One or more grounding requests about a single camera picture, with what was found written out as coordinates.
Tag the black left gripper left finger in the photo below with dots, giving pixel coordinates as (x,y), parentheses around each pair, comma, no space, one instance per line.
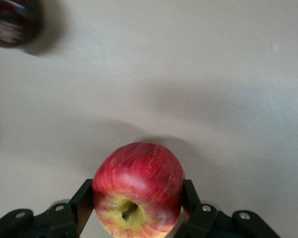
(64,218)

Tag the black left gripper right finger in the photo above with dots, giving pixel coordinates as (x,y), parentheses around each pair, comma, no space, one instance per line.
(208,220)

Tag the red yellow apple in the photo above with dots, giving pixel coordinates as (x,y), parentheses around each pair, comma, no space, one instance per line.
(139,178)

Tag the dark purple mangosteen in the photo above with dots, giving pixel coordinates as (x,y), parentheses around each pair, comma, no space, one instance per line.
(10,22)

